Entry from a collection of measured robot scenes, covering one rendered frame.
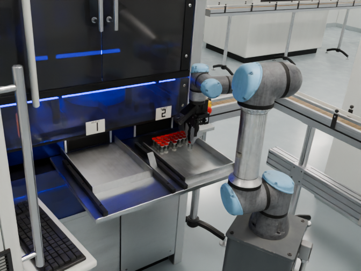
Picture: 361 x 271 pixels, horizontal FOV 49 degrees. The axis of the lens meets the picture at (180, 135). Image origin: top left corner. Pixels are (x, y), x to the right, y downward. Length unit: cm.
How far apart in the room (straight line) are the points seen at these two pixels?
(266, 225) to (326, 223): 160
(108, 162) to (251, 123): 71
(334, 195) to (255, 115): 128
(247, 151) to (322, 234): 175
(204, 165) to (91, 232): 65
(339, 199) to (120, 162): 130
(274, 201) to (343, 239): 160
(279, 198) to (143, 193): 50
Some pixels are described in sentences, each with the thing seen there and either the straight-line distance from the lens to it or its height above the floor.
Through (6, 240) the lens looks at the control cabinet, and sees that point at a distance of 116.
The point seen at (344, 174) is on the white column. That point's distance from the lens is 313.
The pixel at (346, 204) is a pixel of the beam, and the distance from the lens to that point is 245.
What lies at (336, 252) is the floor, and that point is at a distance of 289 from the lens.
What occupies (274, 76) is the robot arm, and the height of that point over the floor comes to 141.
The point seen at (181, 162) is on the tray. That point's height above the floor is 88.
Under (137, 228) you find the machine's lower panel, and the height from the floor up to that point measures 38.
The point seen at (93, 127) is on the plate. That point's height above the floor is 102.
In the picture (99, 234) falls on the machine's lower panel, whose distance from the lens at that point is 205.
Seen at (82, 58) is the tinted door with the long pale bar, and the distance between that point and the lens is 161.
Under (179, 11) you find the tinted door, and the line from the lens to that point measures 178.
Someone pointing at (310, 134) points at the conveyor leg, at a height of 77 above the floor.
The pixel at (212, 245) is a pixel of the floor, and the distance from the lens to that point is 267.
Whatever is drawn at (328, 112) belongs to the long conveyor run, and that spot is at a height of 95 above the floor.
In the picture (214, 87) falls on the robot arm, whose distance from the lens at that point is 158.
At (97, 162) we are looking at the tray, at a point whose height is 88.
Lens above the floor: 177
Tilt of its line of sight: 27 degrees down
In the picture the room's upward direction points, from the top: 5 degrees clockwise
